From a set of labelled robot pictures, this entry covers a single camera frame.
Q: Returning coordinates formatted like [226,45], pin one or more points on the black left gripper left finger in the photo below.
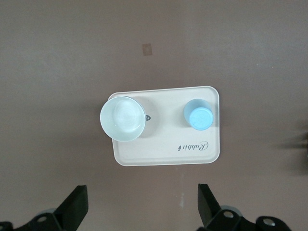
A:
[74,207]

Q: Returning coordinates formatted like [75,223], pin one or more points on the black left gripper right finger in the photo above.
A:
[211,207]

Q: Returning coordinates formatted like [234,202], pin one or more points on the light blue plastic cup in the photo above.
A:
[201,119]

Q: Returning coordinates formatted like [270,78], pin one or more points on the beige tray with Rabbit print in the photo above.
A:
[168,120]

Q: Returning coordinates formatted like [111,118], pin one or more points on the white bowl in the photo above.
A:
[122,119]

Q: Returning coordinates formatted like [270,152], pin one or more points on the small square tape patch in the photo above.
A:
[147,49]

